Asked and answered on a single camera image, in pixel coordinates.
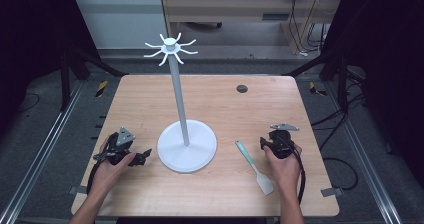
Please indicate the black metal frame strut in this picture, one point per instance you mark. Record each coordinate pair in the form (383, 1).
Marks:
(65, 84)
(341, 84)

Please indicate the person's right hand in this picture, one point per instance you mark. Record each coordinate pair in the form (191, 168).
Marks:
(286, 174)

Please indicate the person's left hand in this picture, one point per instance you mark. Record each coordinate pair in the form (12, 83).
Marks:
(108, 175)

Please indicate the grey metal table bracket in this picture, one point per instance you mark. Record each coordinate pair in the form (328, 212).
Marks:
(77, 190)
(331, 192)

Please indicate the white hook rack stand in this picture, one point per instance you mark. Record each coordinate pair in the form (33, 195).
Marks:
(186, 147)

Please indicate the dark round table grommet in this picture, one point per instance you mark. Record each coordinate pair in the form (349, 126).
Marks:
(242, 88)

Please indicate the aluminium floor rail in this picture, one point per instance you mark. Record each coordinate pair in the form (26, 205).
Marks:
(366, 157)
(40, 154)

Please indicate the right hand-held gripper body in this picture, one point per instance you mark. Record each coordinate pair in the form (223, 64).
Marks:
(281, 144)

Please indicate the black curtain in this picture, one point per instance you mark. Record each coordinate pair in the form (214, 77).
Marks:
(30, 44)
(386, 50)

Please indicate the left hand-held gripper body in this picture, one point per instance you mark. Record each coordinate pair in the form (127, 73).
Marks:
(121, 150)

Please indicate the yellow black tape marker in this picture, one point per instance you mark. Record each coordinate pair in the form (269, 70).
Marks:
(101, 88)
(315, 89)

